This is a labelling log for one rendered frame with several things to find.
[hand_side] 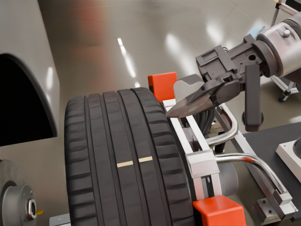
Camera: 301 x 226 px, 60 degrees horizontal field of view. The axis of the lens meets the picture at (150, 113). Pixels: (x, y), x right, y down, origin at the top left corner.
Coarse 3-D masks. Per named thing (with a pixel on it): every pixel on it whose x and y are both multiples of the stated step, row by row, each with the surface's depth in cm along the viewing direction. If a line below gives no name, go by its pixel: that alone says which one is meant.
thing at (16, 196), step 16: (0, 160) 76; (0, 176) 72; (16, 176) 84; (0, 192) 71; (16, 192) 73; (32, 192) 82; (0, 208) 69; (16, 208) 70; (0, 224) 68; (16, 224) 70; (32, 224) 78
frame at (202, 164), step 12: (168, 108) 70; (168, 120) 69; (192, 120) 67; (180, 132) 64; (192, 132) 65; (180, 144) 62; (204, 144) 61; (192, 156) 58; (204, 156) 58; (192, 168) 57; (204, 168) 57; (216, 168) 57; (192, 180) 57; (216, 180) 57; (192, 192) 59; (216, 192) 57
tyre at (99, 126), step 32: (96, 96) 69; (128, 96) 67; (64, 128) 58; (96, 128) 56; (128, 128) 57; (160, 128) 57; (96, 160) 52; (128, 160) 52; (160, 160) 52; (96, 192) 49; (128, 192) 49; (160, 192) 51; (96, 224) 47; (128, 224) 48; (160, 224) 49; (192, 224) 50
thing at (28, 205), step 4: (28, 200) 76; (32, 200) 78; (28, 204) 75; (32, 204) 79; (28, 208) 75; (32, 208) 77; (28, 212) 74; (32, 212) 77; (28, 216) 75; (32, 216) 76; (32, 220) 77
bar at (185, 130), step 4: (184, 128) 69; (184, 132) 68; (188, 132) 68; (188, 136) 67; (188, 140) 66; (192, 140) 66; (192, 144) 66; (192, 148) 68; (180, 156) 69; (184, 168) 73; (184, 172) 74
